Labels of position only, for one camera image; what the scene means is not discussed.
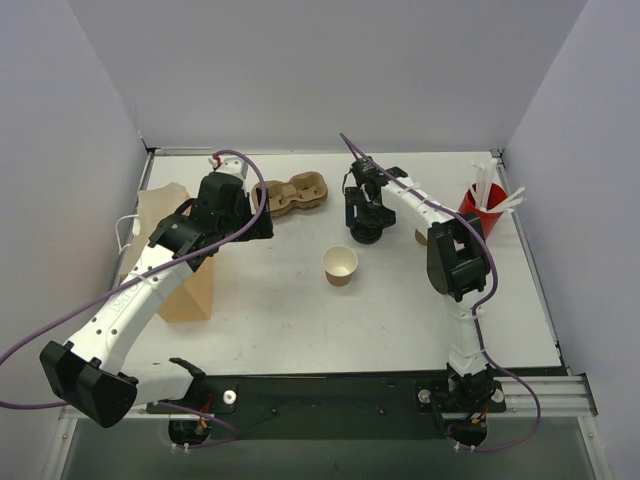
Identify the stacked brown paper cups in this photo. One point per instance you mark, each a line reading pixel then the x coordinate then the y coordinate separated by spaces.
pixel 420 238

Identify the black plastic lid stack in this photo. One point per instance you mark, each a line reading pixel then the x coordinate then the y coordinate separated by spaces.
pixel 366 235

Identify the brown pulp cup carrier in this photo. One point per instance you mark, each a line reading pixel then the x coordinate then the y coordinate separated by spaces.
pixel 302 191

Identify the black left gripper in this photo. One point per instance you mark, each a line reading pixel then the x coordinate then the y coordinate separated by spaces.
pixel 257 220

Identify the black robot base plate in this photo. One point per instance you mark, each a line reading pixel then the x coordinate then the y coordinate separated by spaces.
pixel 410 405

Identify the red straw holder cup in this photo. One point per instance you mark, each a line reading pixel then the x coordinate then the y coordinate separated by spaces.
pixel 488 220

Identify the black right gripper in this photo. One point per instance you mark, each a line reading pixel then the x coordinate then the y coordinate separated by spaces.
pixel 368 218

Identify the brown paper bag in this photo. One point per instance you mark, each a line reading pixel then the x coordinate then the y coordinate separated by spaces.
pixel 193 300

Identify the brown paper coffee cup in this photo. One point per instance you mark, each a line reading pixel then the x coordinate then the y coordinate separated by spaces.
pixel 339 263

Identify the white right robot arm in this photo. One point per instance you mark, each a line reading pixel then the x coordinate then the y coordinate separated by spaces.
pixel 457 265

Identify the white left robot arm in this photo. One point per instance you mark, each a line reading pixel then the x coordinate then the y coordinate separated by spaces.
pixel 87 370

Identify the aluminium rail frame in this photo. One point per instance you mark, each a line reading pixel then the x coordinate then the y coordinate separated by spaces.
pixel 559 396

